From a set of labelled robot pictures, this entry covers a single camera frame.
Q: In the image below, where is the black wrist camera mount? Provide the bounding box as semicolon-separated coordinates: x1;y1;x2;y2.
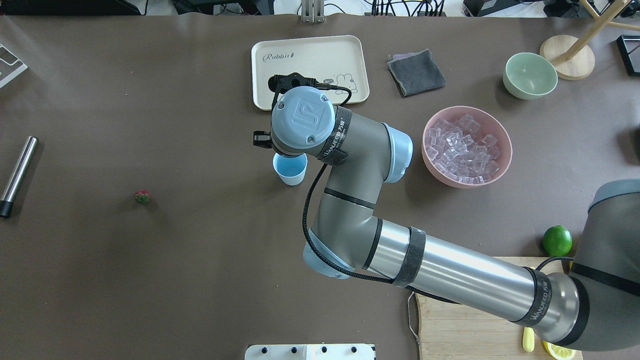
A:
267;72;318;95

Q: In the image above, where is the cream rabbit tray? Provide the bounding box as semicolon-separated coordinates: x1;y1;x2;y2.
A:
251;35;370;111

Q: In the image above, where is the yellow plastic knife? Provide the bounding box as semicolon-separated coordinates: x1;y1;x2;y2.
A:
521;326;536;353

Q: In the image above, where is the wooden cutting board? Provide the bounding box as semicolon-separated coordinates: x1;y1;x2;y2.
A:
407;256;584;360

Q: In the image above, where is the pink bowl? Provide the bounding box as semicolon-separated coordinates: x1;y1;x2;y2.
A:
421;105;513;189

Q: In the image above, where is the blue plastic cup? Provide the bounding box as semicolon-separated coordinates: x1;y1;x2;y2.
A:
272;153;308;186

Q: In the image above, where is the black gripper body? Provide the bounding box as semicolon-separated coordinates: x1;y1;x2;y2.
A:
253;130;273;150

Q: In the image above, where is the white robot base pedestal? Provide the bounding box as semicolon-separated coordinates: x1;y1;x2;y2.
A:
244;342;377;360

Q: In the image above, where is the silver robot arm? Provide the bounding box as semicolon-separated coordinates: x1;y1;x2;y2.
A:
253;80;640;352

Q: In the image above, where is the grey folded cloth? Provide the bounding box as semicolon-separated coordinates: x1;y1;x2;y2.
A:
387;48;446;97

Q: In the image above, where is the steel muddler black tip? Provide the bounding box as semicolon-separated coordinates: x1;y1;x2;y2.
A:
0;136;39;219

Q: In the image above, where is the clear ice cubes pile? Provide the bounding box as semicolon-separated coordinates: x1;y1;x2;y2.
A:
425;114;502;185

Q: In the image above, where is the green bowl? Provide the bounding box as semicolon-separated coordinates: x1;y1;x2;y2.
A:
502;52;558;100

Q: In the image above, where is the lemon half near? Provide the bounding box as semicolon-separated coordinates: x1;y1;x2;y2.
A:
542;341;577;360

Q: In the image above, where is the green lime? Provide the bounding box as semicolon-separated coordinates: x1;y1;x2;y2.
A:
542;225;574;257

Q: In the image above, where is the red strawberry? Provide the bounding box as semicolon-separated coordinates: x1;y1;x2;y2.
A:
134;189;151;204

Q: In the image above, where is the wooden cup tree stand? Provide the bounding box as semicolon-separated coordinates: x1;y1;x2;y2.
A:
539;0;640;81

